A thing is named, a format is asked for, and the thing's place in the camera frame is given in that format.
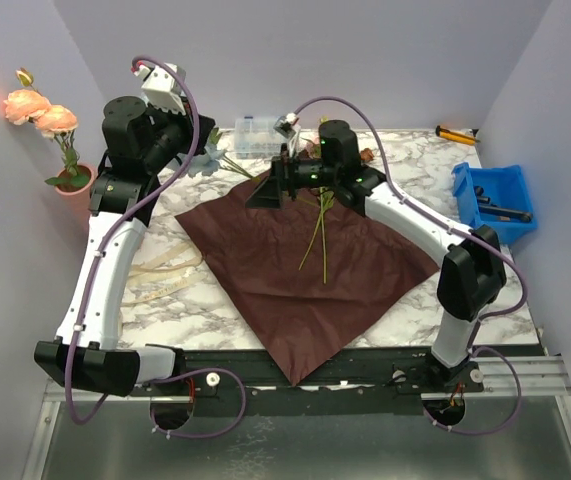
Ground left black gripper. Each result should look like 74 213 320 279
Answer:
142 94 214 173

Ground blue flower stem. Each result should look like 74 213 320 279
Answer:
187 126 257 181

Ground beige printed ribbon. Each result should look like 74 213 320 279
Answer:
117 239 205 341

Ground peach rose flower stem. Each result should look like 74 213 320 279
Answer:
3 68 91 192

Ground pink bud flower stem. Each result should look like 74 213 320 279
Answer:
298 136 334 284

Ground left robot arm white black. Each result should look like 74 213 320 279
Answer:
34 96 214 397

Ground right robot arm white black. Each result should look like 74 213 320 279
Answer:
245 113 506 392

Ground pink cylindrical vase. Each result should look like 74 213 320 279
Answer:
55 163 97 233

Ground clear plastic organizer box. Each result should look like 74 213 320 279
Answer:
233 116 285 159

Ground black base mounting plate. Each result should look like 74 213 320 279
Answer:
129 344 546 419

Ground yellow black utility knife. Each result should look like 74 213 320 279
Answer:
435 125 478 145

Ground black tool in bin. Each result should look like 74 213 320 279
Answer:
474 187 533 223

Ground blue plastic bin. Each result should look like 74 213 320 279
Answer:
452 162 538 245

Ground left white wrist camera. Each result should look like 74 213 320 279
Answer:
134 62 185 115

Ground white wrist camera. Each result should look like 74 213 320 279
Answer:
274 112 300 157
134 62 185 115

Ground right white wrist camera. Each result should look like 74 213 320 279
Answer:
274 112 300 157

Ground aluminium extrusion rail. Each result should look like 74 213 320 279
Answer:
43 355 571 402

